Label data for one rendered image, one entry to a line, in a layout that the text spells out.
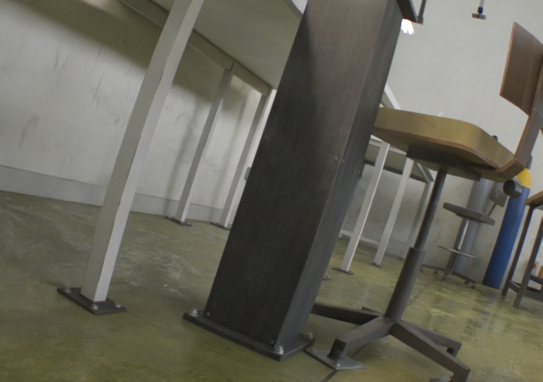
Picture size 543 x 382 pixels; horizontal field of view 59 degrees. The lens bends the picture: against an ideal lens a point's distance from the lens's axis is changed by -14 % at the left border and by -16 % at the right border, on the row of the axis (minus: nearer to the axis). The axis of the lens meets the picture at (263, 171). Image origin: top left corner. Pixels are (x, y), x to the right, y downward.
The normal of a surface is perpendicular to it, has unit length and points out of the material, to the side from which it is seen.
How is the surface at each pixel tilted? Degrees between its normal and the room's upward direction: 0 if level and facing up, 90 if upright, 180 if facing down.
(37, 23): 90
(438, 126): 90
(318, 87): 90
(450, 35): 90
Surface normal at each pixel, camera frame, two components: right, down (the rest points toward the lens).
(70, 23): 0.88, 0.29
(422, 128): -0.75, -0.26
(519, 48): 0.33, 0.10
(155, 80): -0.36, -0.14
